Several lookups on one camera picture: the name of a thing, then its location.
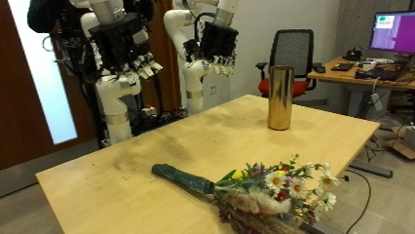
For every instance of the flower bouquet with green stem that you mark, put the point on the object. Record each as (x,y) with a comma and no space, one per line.
(259,191)

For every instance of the tall gold cylinder vase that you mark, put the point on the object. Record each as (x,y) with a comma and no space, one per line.
(280,97)

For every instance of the black mesh red-seat office chair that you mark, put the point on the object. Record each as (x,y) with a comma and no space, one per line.
(291,48)

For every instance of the black hanging jacket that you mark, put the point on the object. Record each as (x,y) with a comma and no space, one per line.
(42,16)

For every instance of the emergency stop button box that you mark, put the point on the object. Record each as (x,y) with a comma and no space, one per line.
(149,111)

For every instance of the black keyboard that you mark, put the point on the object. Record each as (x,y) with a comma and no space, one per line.
(342,67)

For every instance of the wooden office desk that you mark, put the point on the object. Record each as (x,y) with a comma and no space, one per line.
(340,76)

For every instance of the brown door with glass panel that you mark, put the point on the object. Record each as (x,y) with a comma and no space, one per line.
(21,113)

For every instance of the black desk phone device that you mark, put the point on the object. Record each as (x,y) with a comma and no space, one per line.
(352,54)

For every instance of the black laptop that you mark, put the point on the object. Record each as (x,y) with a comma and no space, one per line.
(384,74)

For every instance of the white hanging power adapter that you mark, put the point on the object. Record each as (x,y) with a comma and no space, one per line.
(376,101)

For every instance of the computer monitor with purple screen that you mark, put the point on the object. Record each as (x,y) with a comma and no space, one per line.
(395,32)

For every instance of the grey table foot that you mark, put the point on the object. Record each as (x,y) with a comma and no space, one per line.
(371,169)

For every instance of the cardboard box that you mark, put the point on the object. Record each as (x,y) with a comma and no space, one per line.
(402,146)

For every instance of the white wall socket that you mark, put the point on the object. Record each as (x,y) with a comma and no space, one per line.
(213,89)

